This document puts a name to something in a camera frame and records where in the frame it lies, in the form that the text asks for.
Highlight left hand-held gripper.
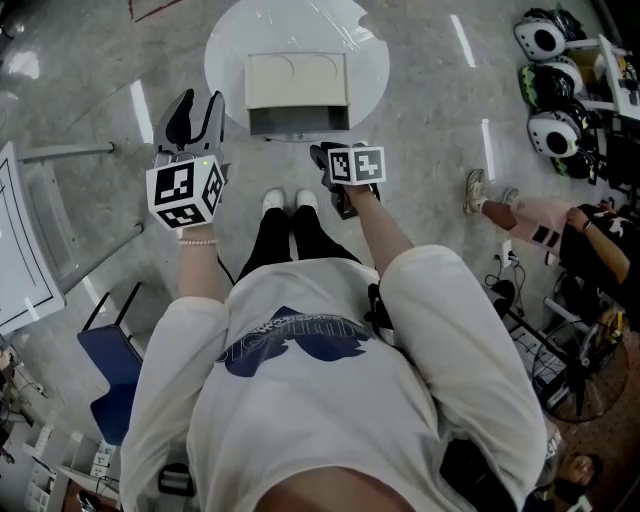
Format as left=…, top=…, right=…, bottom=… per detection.
left=145, top=88, right=232, bottom=231

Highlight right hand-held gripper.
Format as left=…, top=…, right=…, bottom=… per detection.
left=309, top=141, right=387, bottom=222

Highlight cream drawer box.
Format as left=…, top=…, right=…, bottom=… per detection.
left=243, top=51, right=352, bottom=110

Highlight person's right forearm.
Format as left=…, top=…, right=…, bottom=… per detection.
left=344, top=183, right=417, bottom=277

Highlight person's left forearm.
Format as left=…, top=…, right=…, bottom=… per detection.
left=176, top=224, right=229, bottom=304

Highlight person's right white shoe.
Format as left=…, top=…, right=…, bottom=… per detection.
left=295, top=187, right=320, bottom=214

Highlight person's white shoe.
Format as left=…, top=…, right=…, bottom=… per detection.
left=295, top=187, right=320, bottom=214
left=261, top=187, right=287, bottom=214

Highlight person's left white shoe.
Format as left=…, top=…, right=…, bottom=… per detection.
left=261, top=187, right=287, bottom=214

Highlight person's black trousers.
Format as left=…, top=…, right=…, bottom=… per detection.
left=236, top=204, right=362, bottom=282

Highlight white table with grey legs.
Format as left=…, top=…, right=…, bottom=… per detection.
left=0, top=140, right=147, bottom=337

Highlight white printed t-shirt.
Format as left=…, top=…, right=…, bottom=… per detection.
left=119, top=243, right=549, bottom=512

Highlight blue chair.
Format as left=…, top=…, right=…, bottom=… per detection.
left=76, top=281, right=147, bottom=447

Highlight white metal rack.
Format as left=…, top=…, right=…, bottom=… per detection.
left=563, top=33, right=640, bottom=122

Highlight black floor fan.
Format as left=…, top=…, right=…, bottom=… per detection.
left=529, top=318, right=631, bottom=425

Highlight black waist pouch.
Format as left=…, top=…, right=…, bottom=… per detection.
left=438, top=436, right=527, bottom=512

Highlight white storage shelves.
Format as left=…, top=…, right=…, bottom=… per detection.
left=21, top=423, right=122, bottom=512

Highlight black cable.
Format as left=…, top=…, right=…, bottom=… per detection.
left=215, top=252, right=237, bottom=287

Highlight black strap buckle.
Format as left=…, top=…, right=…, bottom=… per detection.
left=158, top=461, right=197, bottom=497

